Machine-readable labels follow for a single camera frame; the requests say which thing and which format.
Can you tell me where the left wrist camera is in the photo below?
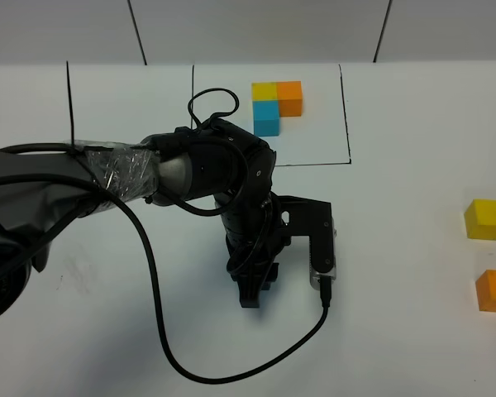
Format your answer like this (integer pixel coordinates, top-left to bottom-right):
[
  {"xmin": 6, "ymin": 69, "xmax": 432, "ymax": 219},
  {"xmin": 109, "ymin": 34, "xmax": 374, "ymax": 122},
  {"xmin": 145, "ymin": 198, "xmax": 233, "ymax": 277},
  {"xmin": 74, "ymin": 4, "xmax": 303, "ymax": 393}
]
[{"xmin": 278, "ymin": 196, "xmax": 336, "ymax": 291}]

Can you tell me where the yellow template cube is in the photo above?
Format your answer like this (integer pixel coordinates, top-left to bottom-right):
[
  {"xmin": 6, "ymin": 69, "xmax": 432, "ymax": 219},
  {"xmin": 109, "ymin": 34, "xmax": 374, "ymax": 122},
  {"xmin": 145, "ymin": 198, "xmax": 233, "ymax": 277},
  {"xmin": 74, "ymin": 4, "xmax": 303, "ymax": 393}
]
[{"xmin": 251, "ymin": 82, "xmax": 278, "ymax": 102}]

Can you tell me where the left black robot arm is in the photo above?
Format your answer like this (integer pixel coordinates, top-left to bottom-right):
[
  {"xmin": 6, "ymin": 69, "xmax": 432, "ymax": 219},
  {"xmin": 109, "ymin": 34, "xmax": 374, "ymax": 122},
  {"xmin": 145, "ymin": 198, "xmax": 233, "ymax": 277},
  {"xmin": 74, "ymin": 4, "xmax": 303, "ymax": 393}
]
[{"xmin": 0, "ymin": 114, "xmax": 289, "ymax": 316}]

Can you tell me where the left black camera cable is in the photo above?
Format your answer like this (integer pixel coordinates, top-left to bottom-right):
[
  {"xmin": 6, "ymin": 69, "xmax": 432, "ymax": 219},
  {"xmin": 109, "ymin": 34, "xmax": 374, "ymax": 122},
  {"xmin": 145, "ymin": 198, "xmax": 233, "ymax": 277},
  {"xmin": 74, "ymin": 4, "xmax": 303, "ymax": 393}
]
[{"xmin": 0, "ymin": 140, "xmax": 334, "ymax": 384}]

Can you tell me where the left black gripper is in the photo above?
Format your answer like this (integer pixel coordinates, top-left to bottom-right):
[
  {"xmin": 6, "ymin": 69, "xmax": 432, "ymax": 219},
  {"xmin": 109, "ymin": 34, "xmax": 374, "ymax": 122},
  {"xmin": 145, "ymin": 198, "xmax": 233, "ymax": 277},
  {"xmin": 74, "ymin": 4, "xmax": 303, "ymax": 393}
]
[{"xmin": 221, "ymin": 192, "xmax": 291, "ymax": 309}]

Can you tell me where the orange template cube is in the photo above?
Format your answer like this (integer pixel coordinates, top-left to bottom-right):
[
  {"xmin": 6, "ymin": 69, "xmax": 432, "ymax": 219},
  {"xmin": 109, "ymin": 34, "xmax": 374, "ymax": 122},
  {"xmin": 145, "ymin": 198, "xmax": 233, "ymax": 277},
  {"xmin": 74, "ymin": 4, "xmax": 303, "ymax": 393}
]
[{"xmin": 276, "ymin": 81, "xmax": 303, "ymax": 117}]

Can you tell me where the black cable tie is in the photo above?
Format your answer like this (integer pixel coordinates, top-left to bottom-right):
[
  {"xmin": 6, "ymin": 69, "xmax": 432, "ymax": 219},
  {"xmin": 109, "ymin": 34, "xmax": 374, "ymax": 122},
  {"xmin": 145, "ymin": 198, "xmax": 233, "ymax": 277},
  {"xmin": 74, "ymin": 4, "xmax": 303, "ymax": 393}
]
[{"xmin": 65, "ymin": 60, "xmax": 76, "ymax": 151}]

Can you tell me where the blue template cube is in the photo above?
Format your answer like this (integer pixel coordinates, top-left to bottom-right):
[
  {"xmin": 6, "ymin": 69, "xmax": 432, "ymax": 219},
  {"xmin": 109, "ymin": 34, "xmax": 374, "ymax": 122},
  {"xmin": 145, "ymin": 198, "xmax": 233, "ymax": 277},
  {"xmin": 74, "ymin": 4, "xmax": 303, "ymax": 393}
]
[{"xmin": 252, "ymin": 100, "xmax": 280, "ymax": 137}]

